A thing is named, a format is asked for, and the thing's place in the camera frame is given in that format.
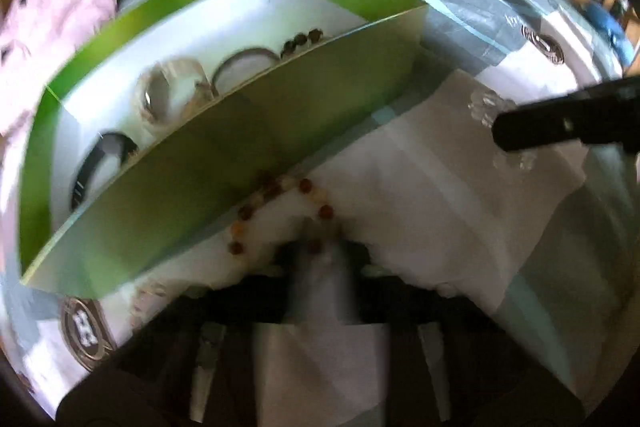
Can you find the pink quilt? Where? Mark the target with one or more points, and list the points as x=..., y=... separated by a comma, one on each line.
x=55, y=27

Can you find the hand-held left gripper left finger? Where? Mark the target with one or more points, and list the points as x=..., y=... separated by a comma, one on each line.
x=305, y=287

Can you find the silver bangle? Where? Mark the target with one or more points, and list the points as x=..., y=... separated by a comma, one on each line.
x=222, y=69

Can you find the green cardboard box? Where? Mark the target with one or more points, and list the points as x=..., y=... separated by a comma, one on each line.
x=200, y=207

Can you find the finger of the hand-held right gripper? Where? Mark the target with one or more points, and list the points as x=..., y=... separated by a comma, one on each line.
x=540, y=122

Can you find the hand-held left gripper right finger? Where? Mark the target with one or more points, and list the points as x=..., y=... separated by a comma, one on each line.
x=340, y=287

